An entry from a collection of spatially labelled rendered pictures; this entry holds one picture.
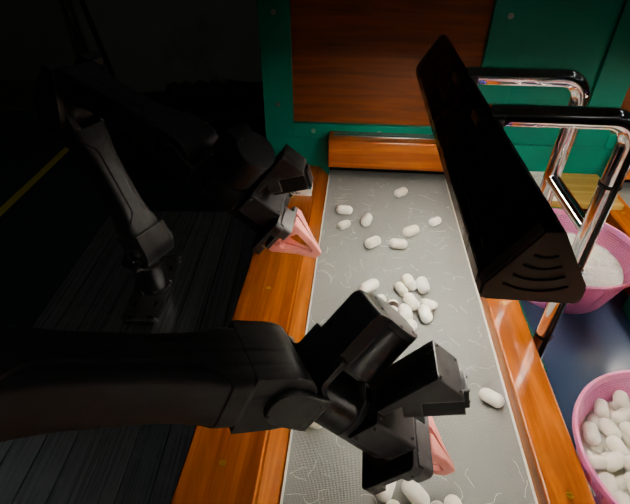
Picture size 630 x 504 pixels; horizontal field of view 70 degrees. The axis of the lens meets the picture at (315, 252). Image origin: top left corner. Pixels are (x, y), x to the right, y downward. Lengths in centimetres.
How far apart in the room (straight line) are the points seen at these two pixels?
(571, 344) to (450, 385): 55
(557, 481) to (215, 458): 40
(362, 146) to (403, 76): 18
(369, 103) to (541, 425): 77
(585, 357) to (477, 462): 35
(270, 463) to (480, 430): 28
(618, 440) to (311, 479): 40
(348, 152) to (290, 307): 47
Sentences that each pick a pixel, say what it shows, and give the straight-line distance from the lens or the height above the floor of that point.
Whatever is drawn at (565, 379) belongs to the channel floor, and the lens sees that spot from 88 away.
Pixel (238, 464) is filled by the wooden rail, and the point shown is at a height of 76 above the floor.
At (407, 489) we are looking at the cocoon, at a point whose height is 76.
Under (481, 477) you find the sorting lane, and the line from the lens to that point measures 65.
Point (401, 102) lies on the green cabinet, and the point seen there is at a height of 93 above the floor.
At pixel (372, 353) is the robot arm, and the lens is 40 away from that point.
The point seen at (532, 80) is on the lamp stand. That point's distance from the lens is 71.
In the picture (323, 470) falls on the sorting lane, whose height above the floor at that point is 74.
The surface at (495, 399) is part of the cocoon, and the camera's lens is 70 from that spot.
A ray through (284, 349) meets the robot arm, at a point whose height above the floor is 101.
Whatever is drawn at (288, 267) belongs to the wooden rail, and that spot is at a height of 77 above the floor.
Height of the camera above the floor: 129
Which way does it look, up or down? 37 degrees down
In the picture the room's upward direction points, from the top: straight up
